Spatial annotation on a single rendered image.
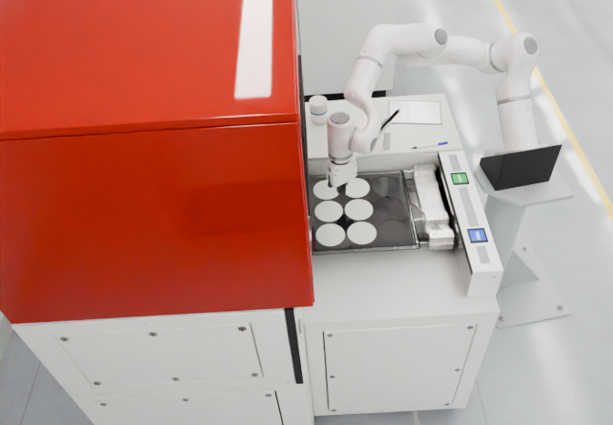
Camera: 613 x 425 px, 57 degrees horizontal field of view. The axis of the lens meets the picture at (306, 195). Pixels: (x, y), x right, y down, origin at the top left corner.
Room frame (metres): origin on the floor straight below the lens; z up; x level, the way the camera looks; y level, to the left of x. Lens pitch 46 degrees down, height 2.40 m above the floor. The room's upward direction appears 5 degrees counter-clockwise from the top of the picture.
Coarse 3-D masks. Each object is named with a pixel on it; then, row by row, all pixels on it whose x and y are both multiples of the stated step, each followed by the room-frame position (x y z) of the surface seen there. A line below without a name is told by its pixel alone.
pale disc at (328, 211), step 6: (318, 204) 1.37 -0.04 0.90; (324, 204) 1.37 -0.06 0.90; (330, 204) 1.37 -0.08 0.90; (336, 204) 1.36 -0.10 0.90; (318, 210) 1.34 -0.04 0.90; (324, 210) 1.34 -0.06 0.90; (330, 210) 1.34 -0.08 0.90; (336, 210) 1.34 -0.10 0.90; (342, 210) 1.33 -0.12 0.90; (318, 216) 1.31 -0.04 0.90; (324, 216) 1.31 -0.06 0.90; (330, 216) 1.31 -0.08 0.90; (336, 216) 1.31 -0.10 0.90
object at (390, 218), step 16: (368, 176) 1.49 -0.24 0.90; (384, 176) 1.49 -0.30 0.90; (368, 192) 1.41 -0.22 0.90; (384, 192) 1.40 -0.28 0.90; (400, 192) 1.39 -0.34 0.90; (384, 208) 1.33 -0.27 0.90; (400, 208) 1.32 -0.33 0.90; (320, 224) 1.27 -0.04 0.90; (384, 224) 1.25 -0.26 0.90; (400, 224) 1.25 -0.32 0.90; (384, 240) 1.18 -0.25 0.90; (400, 240) 1.18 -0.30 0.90
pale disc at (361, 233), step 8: (352, 224) 1.26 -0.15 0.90; (360, 224) 1.26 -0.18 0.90; (368, 224) 1.26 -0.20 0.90; (352, 232) 1.23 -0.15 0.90; (360, 232) 1.23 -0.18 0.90; (368, 232) 1.22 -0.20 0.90; (376, 232) 1.22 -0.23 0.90; (352, 240) 1.19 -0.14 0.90; (360, 240) 1.19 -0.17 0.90; (368, 240) 1.19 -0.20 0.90
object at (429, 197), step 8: (416, 176) 1.49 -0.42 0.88; (424, 176) 1.49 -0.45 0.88; (432, 176) 1.48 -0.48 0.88; (416, 184) 1.45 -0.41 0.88; (424, 184) 1.44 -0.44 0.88; (432, 184) 1.44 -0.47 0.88; (416, 192) 1.43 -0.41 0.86; (424, 192) 1.40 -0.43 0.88; (432, 192) 1.40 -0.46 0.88; (424, 200) 1.37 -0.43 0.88; (432, 200) 1.36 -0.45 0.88; (440, 200) 1.36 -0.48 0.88; (424, 208) 1.33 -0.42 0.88; (432, 208) 1.32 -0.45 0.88; (440, 208) 1.32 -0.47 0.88; (424, 224) 1.26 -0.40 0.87; (440, 224) 1.25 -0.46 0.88; (448, 224) 1.24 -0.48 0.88; (432, 248) 1.16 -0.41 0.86; (440, 248) 1.16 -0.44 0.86; (448, 248) 1.16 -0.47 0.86
